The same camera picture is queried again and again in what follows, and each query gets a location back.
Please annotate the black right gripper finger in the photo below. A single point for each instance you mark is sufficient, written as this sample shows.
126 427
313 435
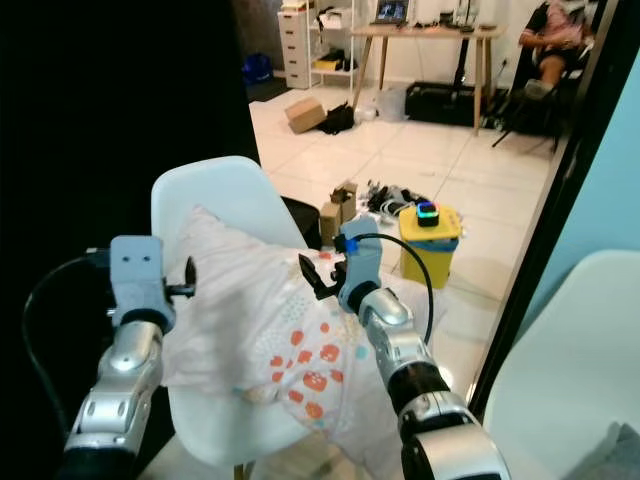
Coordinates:
310 274

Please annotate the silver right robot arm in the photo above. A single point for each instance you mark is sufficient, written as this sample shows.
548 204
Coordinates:
400 335

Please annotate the small black lit device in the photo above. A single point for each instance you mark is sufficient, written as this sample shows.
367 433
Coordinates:
427 213

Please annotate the brown cardboard box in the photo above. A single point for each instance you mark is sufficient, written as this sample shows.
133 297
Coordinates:
305 115

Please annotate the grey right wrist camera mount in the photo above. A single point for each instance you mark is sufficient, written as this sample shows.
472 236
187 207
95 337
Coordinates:
360 262

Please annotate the yellow plastic bin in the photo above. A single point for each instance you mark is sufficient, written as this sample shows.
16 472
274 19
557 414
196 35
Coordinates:
435 255

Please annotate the long black equipment case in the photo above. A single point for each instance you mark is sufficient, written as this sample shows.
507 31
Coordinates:
440 104

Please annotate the small blue bag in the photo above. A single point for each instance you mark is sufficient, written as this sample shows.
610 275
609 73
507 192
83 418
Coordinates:
257 70

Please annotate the orange dotted pale pillow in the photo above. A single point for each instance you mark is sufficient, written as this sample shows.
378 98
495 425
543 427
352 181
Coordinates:
250 320

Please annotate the white drawer unit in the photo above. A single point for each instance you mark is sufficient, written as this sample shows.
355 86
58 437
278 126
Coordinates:
294 48

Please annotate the black door frame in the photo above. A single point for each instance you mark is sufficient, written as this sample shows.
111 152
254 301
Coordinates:
558 200

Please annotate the clear plastic container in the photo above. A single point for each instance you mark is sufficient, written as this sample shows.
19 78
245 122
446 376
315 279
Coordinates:
391 105

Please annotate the black door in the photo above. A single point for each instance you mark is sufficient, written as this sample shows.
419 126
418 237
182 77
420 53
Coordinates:
100 100

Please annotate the light wooden table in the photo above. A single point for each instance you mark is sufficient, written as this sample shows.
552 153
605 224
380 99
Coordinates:
425 32

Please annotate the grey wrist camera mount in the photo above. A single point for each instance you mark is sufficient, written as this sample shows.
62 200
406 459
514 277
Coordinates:
135 270
360 262

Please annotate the black folding chair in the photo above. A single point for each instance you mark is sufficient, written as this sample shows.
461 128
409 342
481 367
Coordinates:
540 108

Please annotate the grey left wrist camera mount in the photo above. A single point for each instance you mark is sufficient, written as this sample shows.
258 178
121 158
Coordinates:
135 270

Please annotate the black soft bag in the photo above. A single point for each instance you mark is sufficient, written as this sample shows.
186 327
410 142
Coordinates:
337 120

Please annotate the seated person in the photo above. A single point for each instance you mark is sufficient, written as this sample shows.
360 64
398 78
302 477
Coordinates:
557 30

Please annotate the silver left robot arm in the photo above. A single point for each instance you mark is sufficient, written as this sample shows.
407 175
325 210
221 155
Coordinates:
120 395

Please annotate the small brown cardboard boxes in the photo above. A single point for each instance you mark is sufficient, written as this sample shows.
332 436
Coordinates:
342 205

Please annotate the open laptop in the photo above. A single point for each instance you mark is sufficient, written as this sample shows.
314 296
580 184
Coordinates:
391 12

